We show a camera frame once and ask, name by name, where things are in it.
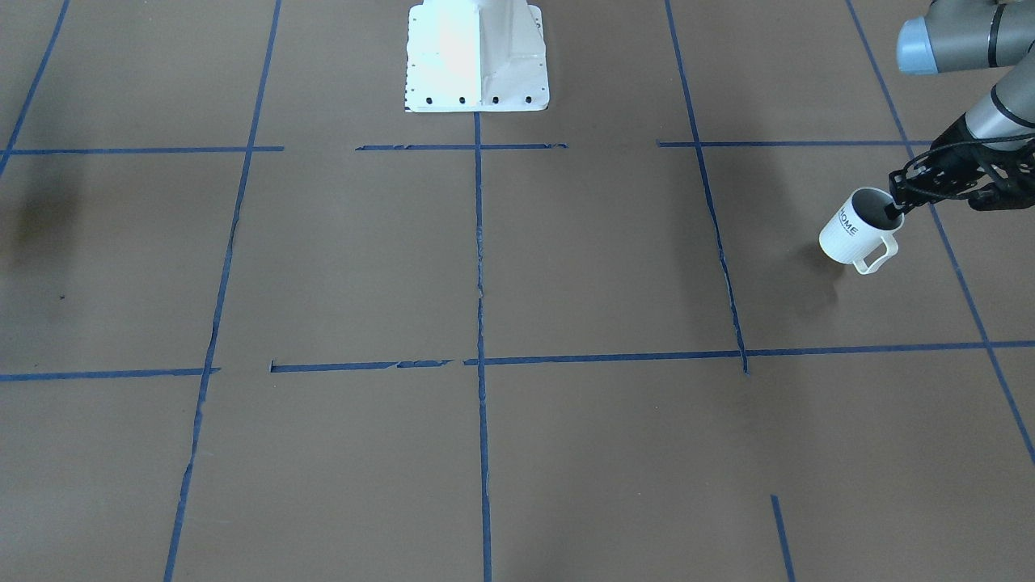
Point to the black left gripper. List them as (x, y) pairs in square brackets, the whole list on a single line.
[(947, 156)]

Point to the white ribbed mug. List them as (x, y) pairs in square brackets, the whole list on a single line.
[(860, 234)]

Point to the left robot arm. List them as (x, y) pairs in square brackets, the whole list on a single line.
[(973, 35)]

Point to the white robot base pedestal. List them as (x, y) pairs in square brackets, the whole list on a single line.
[(476, 56)]

